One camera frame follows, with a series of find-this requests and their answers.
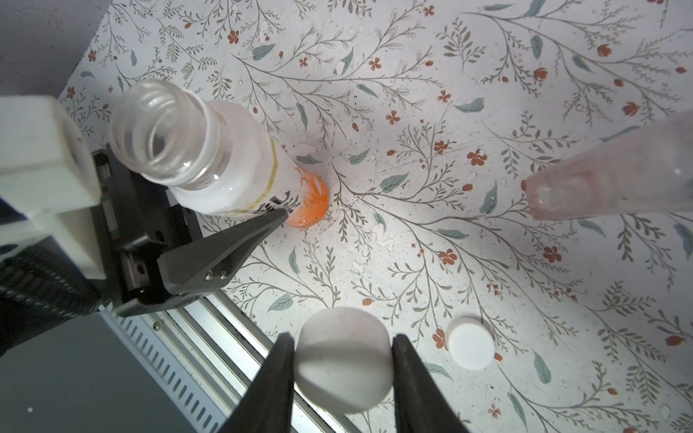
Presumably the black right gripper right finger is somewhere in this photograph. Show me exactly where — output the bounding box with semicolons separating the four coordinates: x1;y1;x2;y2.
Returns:
392;334;468;433

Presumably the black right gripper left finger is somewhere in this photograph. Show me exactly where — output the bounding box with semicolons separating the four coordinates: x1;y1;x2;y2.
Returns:
219;333;294;433

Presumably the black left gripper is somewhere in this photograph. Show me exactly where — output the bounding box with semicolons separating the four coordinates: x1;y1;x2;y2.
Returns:
92;149;288;317

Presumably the white round bottle cap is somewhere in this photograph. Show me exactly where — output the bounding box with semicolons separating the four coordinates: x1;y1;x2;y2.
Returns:
293;307;393;414

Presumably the white bottle orange base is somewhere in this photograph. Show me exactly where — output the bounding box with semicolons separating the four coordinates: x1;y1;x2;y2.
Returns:
108;79;330;229

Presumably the small white bottle cap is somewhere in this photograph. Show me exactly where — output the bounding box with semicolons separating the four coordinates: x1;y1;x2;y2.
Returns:
446;318;496;371

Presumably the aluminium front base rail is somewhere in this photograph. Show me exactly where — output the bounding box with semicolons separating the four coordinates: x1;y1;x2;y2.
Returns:
1;310;245;432

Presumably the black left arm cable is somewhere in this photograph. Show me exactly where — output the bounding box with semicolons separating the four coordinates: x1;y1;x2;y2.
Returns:
0;253;104;355

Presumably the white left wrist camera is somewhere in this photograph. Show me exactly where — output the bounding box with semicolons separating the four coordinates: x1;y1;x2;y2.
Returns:
1;96;106;280

